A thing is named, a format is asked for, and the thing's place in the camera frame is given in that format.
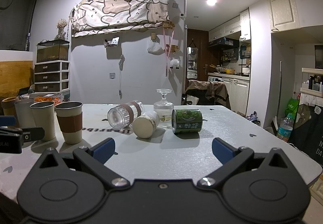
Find glass fish tank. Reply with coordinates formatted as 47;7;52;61
36;39;70;63

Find black chalkboard sign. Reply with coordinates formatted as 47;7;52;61
288;100;323;165

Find white face mask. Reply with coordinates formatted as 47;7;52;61
147;40;162;54

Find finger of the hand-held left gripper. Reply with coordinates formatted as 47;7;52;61
0;127;45;143
0;116;16;127

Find white lower kitchen cabinets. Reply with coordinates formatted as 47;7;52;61
207;74;251;116

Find dried flower bunch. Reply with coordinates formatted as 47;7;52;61
55;19;68;40

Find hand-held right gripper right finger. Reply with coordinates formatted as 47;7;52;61
198;138;290;190

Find plastic water bottle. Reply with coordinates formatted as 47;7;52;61
277;116;294;143

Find pink ribbon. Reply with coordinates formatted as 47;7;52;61
163;28;175;77

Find beige cup brown sleeve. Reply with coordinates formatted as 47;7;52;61
55;102;83;144

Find green printed can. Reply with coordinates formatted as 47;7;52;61
172;109;203;135

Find white mop pole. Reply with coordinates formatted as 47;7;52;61
271;61;282;136

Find cartoon printed cloth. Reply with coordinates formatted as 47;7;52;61
69;0;170;37

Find plain white cup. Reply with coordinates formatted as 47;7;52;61
14;99;36;129

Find chair with brown clothing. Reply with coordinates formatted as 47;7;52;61
182;80;232;110

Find white drawer unit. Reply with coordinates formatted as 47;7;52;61
34;61;70;93

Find tall cream cabinet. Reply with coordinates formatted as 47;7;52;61
266;0;303;34

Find green shopping bag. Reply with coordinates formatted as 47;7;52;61
285;97;301;121

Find clear glass cup brown sleeve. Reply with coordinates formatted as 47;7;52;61
107;100;145;130

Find shelf with bottles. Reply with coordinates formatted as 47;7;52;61
300;68;323;98

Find dark window curtain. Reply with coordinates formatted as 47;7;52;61
0;0;42;51

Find hanging wall mirror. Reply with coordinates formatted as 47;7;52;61
186;40;199;80

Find orange snack bag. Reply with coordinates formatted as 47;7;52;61
34;95;63;104

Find white upper kitchen cabinets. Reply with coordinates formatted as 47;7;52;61
208;8;252;43

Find bamboo tan cup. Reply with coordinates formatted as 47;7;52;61
1;97;20;128

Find clear glass goblet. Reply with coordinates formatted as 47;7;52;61
154;89;174;128

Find black range hood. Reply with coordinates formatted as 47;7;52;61
208;37;240;50

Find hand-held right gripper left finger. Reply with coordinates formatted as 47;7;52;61
38;138;130;192

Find beige cup steel rim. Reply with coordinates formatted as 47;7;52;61
30;101;56;141

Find wooden board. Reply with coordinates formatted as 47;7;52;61
0;60;34;100

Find cream lidded jar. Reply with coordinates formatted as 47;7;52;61
132;111;161;138

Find white kitchen cabinets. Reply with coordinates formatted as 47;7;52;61
208;8;252;43
207;74;251;116

